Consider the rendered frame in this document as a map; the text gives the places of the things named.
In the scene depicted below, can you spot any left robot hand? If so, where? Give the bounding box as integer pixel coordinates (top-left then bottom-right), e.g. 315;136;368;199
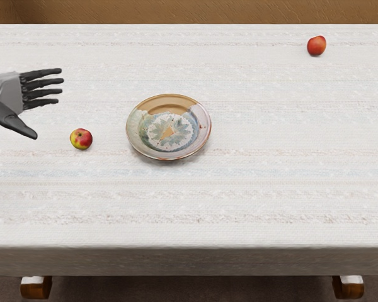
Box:
0;67;65;140

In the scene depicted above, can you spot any patterned ceramic plate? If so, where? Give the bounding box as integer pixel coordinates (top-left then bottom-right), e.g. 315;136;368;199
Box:
125;93;212;161

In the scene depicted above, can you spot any red yellow apple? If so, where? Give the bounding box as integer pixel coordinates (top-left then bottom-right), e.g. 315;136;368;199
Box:
69;128;93;151

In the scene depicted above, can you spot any red orange apple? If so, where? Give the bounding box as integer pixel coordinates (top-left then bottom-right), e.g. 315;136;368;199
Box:
306;35;327;57

